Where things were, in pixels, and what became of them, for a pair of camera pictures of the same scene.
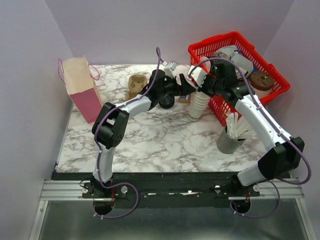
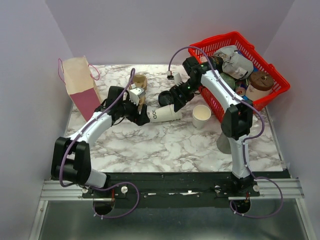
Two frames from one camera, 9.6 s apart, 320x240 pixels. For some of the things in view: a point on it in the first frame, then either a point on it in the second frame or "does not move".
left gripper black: x=185 y=88 → x=141 y=119
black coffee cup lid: x=166 y=101 does not move
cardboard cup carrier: x=136 y=83 does not move
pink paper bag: x=79 y=77 does not move
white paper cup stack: x=199 y=102 → x=163 y=114
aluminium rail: x=73 y=191 does not move
